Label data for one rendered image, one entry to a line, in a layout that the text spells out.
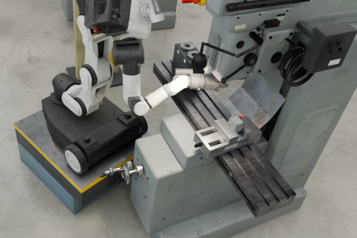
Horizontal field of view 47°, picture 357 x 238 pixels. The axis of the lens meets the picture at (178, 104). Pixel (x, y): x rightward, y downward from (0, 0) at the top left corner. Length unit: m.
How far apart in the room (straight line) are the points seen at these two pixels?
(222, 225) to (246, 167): 0.80
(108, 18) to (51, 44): 2.76
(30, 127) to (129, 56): 1.33
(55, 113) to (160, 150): 0.87
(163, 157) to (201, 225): 0.66
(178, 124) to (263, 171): 0.59
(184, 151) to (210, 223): 0.75
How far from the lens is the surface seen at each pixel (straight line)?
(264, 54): 2.13
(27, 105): 3.91
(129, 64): 2.03
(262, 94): 2.54
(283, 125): 2.52
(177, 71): 2.18
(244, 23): 1.92
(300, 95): 2.37
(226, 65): 2.05
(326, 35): 1.92
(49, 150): 2.96
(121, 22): 1.99
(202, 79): 2.19
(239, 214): 2.98
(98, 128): 2.81
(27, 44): 4.69
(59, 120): 2.91
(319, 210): 3.51
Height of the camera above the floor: 2.58
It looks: 41 degrees down
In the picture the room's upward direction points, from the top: 10 degrees clockwise
